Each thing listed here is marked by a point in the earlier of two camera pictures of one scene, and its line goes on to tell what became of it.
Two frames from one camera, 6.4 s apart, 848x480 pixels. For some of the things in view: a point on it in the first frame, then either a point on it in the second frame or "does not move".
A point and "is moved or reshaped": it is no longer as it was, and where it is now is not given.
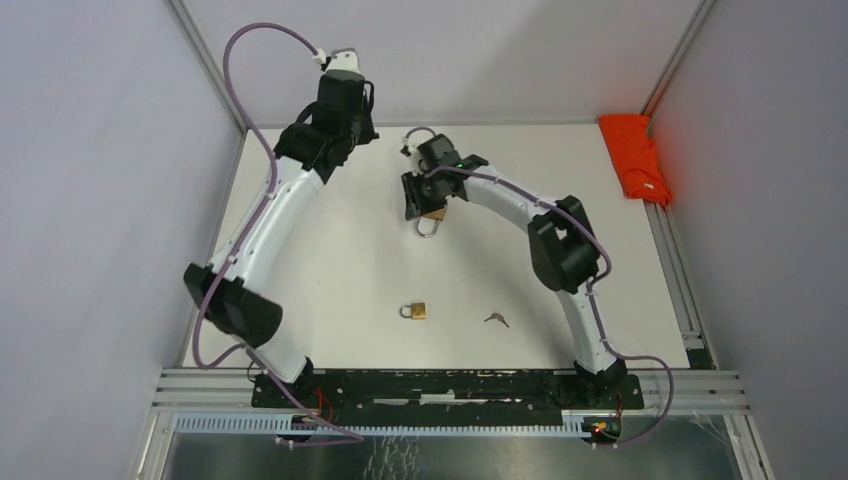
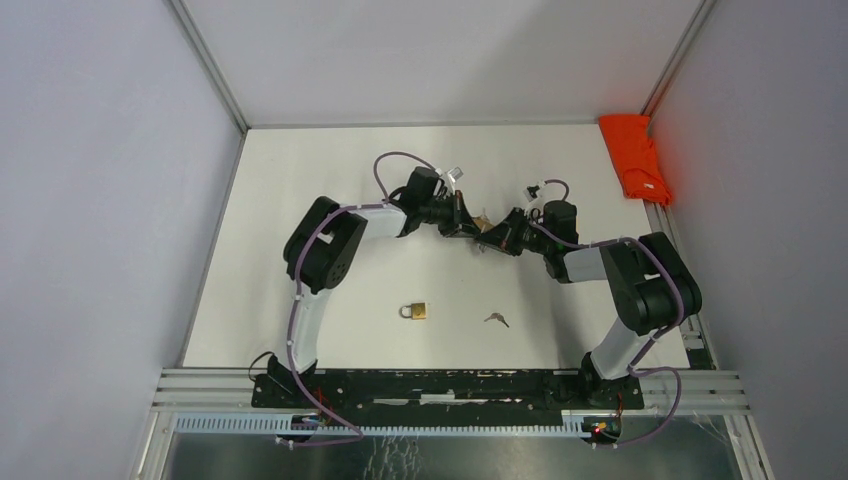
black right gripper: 416,204 -> 503,236
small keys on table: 500,317 does not move
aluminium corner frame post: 703,17 does not move
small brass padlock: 416,311 does not move
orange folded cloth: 634,154 does not move
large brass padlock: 427,224 is moved or reshaped
